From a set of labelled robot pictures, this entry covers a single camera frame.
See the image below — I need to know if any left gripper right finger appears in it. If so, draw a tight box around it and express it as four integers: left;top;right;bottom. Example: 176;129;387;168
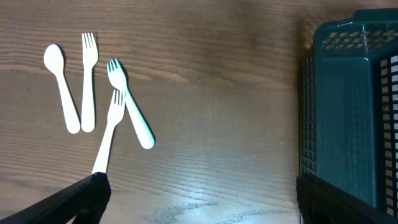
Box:
296;174;397;224

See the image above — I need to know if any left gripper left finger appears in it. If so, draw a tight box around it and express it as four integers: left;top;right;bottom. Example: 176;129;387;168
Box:
1;172;111;224

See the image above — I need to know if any dark green plastic basket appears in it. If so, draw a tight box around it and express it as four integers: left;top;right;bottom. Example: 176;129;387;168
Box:
298;8;397;217

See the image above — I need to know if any white spoon on left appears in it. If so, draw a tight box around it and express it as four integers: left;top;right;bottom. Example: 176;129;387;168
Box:
44;44;80;134

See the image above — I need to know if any white fork straight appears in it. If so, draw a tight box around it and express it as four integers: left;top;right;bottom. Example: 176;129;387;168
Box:
81;32;98;133

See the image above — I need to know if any white fork thin handle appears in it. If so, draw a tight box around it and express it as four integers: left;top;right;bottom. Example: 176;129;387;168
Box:
91;90;125;174

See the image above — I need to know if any white fork thick handle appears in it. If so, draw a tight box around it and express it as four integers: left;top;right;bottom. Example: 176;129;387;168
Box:
107;58;155;149

